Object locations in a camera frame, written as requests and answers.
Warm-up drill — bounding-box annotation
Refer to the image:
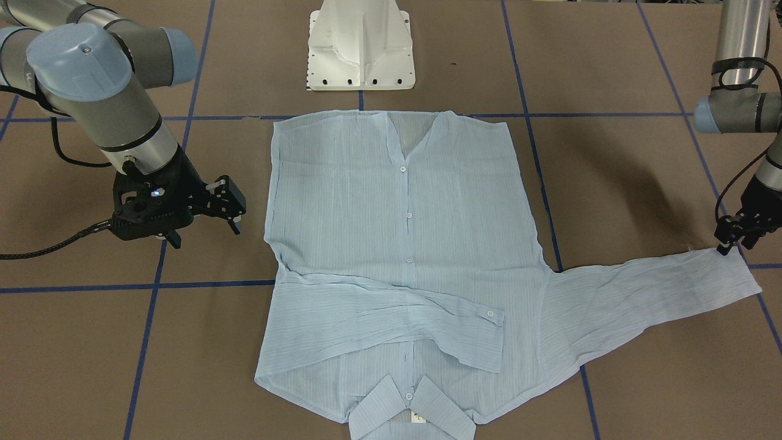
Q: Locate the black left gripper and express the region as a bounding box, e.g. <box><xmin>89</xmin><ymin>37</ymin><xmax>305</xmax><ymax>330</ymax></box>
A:
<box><xmin>714</xmin><ymin>177</ymin><xmax>781</xmax><ymax>256</ymax></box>

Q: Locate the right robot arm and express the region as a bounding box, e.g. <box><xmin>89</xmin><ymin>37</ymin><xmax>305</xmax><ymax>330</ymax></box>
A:
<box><xmin>2</xmin><ymin>1</ymin><xmax>247</xmax><ymax>261</ymax></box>

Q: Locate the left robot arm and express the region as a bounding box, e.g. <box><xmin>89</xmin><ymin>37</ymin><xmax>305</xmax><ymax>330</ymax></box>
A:
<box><xmin>693</xmin><ymin>1</ymin><xmax>781</xmax><ymax>255</ymax></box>

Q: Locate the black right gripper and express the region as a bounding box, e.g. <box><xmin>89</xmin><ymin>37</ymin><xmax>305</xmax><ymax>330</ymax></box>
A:
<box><xmin>110</xmin><ymin>147</ymin><xmax>247</xmax><ymax>249</ymax></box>

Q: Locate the light blue button shirt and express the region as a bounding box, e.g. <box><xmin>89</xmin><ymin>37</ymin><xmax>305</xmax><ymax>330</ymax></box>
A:
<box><xmin>254</xmin><ymin>111</ymin><xmax>761</xmax><ymax>439</ymax></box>

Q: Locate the white camera post base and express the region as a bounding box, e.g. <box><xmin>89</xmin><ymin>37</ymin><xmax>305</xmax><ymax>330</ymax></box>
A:
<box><xmin>305</xmin><ymin>1</ymin><xmax>416</xmax><ymax>91</ymax></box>

